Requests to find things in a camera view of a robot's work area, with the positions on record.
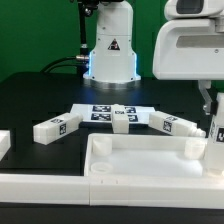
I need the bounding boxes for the white square desk top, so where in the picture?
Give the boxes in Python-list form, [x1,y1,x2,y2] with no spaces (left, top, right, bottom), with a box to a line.
[84,133,224,179]

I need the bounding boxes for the black cables behind base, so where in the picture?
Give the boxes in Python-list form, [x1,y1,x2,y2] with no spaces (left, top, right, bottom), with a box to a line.
[40,0,92,74]

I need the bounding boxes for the white left obstacle bar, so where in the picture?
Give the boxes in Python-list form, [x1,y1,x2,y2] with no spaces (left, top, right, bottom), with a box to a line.
[0,130,11,161]

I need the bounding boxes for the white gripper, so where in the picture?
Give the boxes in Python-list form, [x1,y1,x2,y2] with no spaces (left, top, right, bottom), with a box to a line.
[153,19,224,115]

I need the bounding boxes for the white front obstacle bar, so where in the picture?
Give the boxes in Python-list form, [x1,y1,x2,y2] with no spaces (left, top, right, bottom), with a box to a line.
[0,174,224,209]

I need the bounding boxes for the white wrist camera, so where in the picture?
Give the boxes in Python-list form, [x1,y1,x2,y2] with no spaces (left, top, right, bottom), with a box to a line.
[164,0,224,20]

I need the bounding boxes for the white obstacle bar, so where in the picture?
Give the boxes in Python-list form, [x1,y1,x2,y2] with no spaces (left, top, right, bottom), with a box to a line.
[0,130,11,161]
[0,174,224,209]

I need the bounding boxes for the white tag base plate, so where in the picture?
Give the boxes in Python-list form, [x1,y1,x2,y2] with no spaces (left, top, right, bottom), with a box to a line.
[70,104,155,124]

